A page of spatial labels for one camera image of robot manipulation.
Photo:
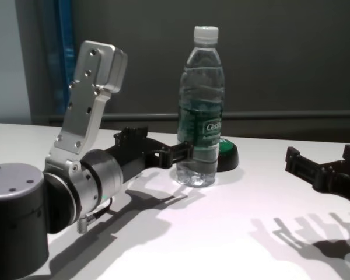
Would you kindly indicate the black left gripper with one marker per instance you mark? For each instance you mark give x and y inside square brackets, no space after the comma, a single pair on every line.
[137,154]

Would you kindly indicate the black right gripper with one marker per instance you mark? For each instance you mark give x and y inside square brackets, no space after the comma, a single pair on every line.
[342,181]

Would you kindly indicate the clear water bottle green label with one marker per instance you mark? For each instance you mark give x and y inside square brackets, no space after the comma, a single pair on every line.
[199,102]

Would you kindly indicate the green YES button black base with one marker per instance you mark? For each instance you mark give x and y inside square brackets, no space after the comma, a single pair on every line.
[229,159]

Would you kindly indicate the dark grey horizontal rail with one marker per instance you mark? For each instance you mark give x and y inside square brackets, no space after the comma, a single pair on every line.
[280,115]

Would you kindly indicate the blue metal post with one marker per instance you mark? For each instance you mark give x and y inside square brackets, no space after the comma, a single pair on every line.
[67,64]

